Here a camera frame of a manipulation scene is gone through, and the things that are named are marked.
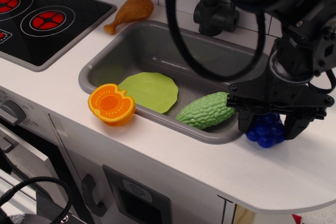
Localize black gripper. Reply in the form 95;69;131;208
227;66;335;140

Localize orange toy pumpkin half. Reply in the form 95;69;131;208
88;83;135;126

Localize grey oven knob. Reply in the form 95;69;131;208
1;100;27;126

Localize brown toy chicken drumstick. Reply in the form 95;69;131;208
103;0;154;35

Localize black toy faucet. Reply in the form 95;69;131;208
193;0;239;36

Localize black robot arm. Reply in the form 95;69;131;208
227;0;335;140

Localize green toy bitter gourd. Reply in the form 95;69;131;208
175;92;235;130

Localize oven door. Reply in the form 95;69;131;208
0;123;74;214

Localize grey toy sink basin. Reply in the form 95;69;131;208
78;21;254;144

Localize light green toy plate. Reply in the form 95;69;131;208
119;72;179;114

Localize black toy stove top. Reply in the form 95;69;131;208
1;0;117;72

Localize grey dishwasher panel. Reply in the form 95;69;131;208
102;165;173;224

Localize blue toy blueberries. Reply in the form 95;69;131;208
246;113;285;148

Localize grey cabinet door handle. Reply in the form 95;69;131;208
81;174;107;217

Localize black braided cable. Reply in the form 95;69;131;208
0;0;267;224

